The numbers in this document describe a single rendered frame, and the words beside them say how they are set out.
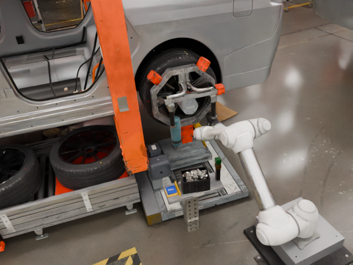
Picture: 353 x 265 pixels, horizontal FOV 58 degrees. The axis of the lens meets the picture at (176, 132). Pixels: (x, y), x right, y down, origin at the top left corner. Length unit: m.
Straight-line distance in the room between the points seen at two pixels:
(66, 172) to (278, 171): 1.94
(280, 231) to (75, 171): 1.58
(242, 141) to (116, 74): 0.86
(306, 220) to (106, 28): 1.58
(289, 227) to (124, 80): 1.32
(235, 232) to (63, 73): 2.20
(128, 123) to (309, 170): 1.88
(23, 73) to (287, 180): 2.72
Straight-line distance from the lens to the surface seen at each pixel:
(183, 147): 3.10
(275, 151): 3.49
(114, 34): 1.93
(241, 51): 2.86
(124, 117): 2.16
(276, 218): 1.98
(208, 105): 2.77
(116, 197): 2.72
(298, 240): 2.21
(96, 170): 2.64
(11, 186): 2.79
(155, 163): 2.70
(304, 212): 2.05
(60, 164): 2.77
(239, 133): 1.97
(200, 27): 2.63
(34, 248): 2.95
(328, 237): 2.32
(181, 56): 2.60
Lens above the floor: 2.18
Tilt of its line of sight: 36 degrees down
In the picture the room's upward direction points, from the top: 5 degrees counter-clockwise
